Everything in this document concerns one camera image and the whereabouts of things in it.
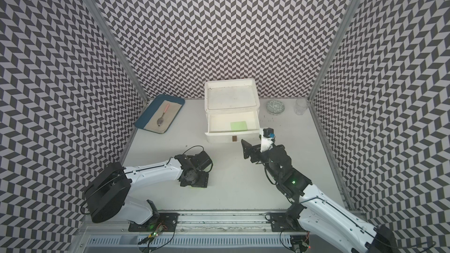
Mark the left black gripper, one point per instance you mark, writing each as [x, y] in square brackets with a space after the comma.
[203, 183]

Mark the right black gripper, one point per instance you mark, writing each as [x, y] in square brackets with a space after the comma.
[248, 151]

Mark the green sticky note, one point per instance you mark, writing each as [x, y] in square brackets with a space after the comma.
[239, 126]

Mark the white top drawer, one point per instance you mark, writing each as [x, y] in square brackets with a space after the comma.
[219, 130]

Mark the white drawer cabinet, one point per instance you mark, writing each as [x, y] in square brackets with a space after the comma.
[230, 96]

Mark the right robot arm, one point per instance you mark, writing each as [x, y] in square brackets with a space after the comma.
[315, 212]

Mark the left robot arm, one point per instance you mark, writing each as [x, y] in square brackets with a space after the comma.
[107, 197]

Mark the green patterned small dish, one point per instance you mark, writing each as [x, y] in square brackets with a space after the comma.
[275, 107]

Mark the beige tray liner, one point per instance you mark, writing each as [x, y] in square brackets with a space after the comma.
[170, 115]

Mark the clear glass cup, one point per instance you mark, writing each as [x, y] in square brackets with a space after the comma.
[301, 105]

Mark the blue tray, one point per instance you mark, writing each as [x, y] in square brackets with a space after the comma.
[154, 105]

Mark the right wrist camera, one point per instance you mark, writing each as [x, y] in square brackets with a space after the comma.
[267, 137]

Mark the aluminium front rail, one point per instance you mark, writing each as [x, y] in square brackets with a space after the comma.
[193, 222]

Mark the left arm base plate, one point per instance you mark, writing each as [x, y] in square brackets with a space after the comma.
[167, 220]

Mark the pink handled spoon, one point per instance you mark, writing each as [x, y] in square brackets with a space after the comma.
[160, 120]

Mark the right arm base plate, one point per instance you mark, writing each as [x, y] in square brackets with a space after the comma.
[280, 222]

